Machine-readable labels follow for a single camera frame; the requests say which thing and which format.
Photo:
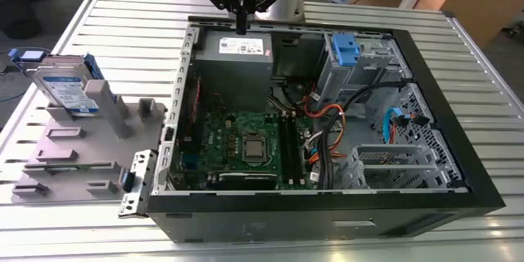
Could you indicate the grey power supply unit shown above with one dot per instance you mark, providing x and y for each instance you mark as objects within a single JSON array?
[{"x": 237, "y": 56}]

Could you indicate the black RAM slot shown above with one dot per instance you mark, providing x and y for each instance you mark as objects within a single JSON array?
[
  {"x": 282, "y": 145},
  {"x": 293, "y": 148}
]

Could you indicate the silver CPU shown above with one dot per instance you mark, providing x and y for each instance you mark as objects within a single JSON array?
[{"x": 254, "y": 148}]

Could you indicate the black open PC case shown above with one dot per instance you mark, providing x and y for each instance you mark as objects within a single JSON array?
[{"x": 286, "y": 213}]

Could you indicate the metal slot retainer bracket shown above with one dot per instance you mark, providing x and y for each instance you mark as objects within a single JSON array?
[{"x": 141, "y": 164}]

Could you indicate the grey parts rack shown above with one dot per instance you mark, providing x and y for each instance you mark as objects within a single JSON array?
[{"x": 81, "y": 151}]

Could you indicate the black waste bin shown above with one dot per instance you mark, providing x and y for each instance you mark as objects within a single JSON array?
[{"x": 22, "y": 24}]

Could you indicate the black graphics card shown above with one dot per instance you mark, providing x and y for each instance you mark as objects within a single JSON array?
[{"x": 245, "y": 179}]

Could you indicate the blue drive cage latch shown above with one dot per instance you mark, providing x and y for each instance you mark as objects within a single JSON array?
[{"x": 345, "y": 47}]

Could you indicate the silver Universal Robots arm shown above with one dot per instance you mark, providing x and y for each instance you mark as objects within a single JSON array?
[{"x": 286, "y": 7}]

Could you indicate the metal drive cage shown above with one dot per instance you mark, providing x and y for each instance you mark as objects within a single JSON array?
[{"x": 368, "y": 68}]

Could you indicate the hard disk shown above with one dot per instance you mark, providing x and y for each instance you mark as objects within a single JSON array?
[{"x": 61, "y": 87}]

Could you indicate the metal disk bay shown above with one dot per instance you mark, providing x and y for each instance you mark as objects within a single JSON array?
[{"x": 401, "y": 167}]

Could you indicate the green motherboard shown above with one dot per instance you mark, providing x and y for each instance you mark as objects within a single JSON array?
[{"x": 220, "y": 127}]

